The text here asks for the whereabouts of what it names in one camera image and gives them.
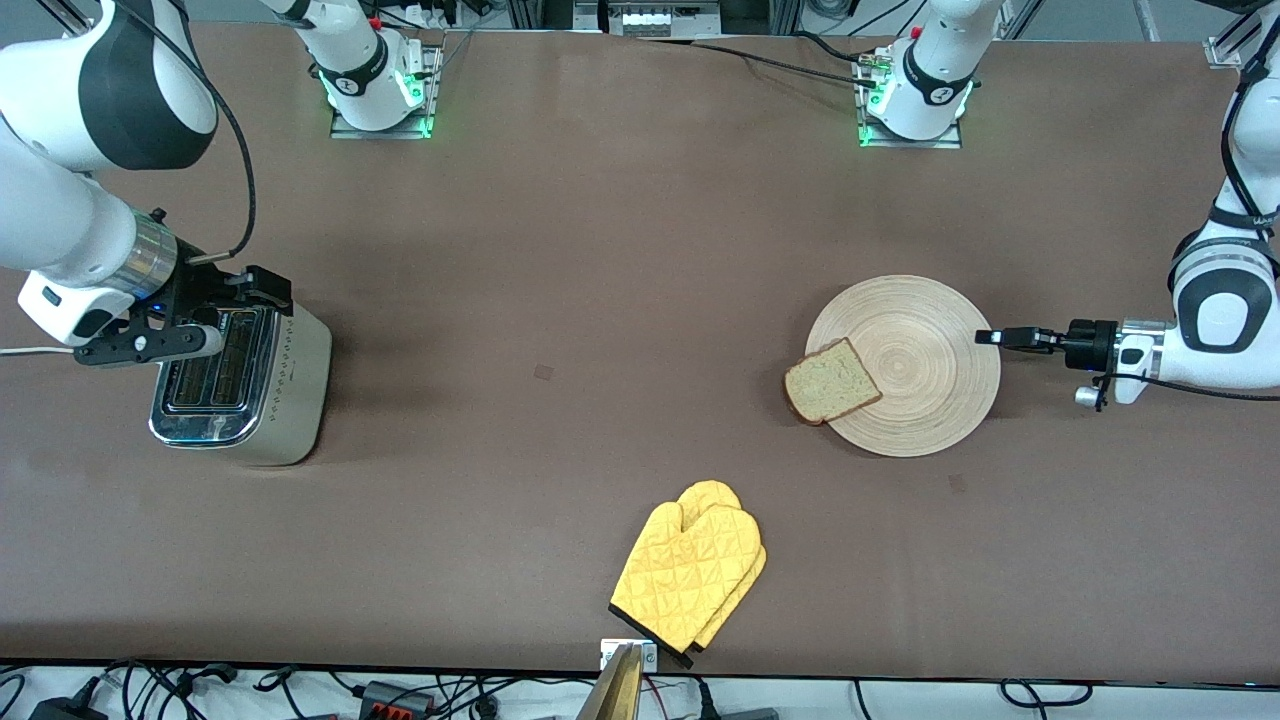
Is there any brown bread slice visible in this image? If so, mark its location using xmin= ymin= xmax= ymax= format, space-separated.
xmin=783 ymin=337 xmax=884 ymax=426

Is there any grey power strip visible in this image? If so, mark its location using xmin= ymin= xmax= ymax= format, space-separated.
xmin=606 ymin=2 xmax=723 ymax=39

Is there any yellow quilted oven mitt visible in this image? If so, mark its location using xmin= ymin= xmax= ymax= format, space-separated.
xmin=609 ymin=500 xmax=761 ymax=656
xmin=678 ymin=480 xmax=768 ymax=669

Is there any small metal table bracket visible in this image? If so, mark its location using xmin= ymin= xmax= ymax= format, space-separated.
xmin=600 ymin=640 xmax=659 ymax=672

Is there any black orange connector block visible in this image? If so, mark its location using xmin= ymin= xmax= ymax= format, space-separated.
xmin=358 ymin=681 xmax=437 ymax=717

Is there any silver two-slot toaster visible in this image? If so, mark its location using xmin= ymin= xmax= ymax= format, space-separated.
xmin=148 ymin=300 xmax=334 ymax=468

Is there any round wooden plate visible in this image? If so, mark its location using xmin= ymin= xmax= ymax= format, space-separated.
xmin=805 ymin=275 xmax=1002 ymax=459

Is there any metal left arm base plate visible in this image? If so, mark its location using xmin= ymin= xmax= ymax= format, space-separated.
xmin=857 ymin=50 xmax=964 ymax=151

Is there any long black table cable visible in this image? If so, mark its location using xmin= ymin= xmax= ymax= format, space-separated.
xmin=640 ymin=38 xmax=879 ymax=89

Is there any short black table cable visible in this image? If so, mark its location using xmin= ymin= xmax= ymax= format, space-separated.
xmin=795 ymin=30 xmax=881 ymax=66

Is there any brass coloured metal bar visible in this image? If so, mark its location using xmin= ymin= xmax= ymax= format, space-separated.
xmin=574 ymin=643 xmax=643 ymax=720

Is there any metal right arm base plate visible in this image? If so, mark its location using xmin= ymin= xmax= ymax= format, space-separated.
xmin=330 ymin=40 xmax=442 ymax=141

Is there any looped black floor cable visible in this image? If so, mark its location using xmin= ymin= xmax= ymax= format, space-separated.
xmin=1000 ymin=679 xmax=1093 ymax=711

